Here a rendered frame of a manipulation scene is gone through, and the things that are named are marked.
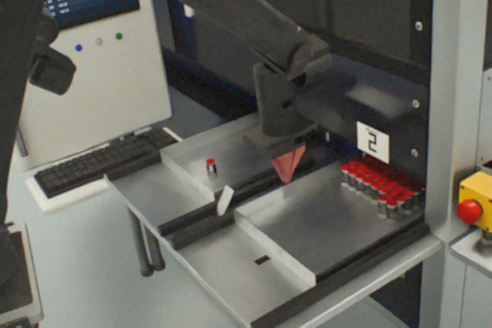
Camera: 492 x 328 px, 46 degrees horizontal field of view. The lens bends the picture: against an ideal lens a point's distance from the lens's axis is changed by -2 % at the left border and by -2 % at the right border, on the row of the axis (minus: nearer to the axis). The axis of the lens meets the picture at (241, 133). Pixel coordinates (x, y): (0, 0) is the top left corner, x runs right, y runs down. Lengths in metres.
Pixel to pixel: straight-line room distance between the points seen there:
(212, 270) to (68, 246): 1.76
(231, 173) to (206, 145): 0.16
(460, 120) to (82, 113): 1.09
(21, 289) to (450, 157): 0.72
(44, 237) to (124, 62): 1.38
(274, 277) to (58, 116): 0.88
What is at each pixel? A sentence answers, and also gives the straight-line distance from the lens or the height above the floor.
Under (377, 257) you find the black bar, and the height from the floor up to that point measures 0.90.
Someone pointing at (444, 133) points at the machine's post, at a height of 1.11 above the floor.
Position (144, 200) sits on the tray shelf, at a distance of 1.36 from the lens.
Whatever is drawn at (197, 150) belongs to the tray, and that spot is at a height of 0.88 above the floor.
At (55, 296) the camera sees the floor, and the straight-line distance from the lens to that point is 2.59.
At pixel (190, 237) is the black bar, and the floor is 0.89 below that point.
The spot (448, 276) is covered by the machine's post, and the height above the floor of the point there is 0.80.
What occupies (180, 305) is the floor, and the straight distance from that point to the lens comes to 2.37.
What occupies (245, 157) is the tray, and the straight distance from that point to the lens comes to 1.45.
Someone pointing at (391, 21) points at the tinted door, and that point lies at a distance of 1.07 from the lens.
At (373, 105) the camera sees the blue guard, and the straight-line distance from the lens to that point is 1.16.
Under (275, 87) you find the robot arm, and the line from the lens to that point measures 0.86.
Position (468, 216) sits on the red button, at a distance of 1.04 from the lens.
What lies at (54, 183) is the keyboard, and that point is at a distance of 1.62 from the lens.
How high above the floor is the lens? 1.60
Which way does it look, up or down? 28 degrees down
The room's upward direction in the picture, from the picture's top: 7 degrees counter-clockwise
